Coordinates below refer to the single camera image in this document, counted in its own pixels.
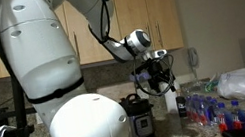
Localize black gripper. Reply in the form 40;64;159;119
136;58;176;94

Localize black cooker lid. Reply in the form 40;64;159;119
120;93;150;111

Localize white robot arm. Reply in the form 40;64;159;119
0;0;167;137

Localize silver pressure cooker base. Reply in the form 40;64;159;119
125;104;155;137

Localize white paper towel roll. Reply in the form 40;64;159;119
160;81;180;114

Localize dark sauce bottle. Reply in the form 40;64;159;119
175;91;187;118

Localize wooden cutting board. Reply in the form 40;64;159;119
96;82;136;102

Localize wooden upper cabinets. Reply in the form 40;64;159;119
0;0;183;78

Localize blue cap water bottle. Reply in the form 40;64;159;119
217;102;233;132
230;100;245;130

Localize black vertical stand pole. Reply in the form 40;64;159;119
11;77;31;137

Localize purple wall outlet cover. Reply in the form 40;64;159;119
129;72;150;82

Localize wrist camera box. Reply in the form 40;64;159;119
146;49;167;59

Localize wall telephone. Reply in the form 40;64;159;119
187;47;199;67

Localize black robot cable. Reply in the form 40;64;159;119
83;0;124;46

